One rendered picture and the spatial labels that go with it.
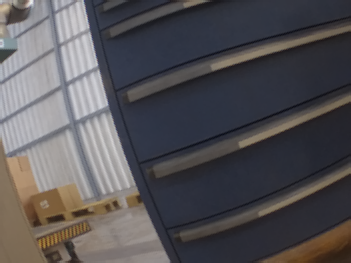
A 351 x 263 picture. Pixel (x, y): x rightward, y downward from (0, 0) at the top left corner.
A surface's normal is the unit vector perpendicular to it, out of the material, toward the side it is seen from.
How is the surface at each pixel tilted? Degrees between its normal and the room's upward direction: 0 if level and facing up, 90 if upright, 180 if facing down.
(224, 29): 90
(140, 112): 90
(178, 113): 90
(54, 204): 90
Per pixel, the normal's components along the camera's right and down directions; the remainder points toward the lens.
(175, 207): -0.21, 0.03
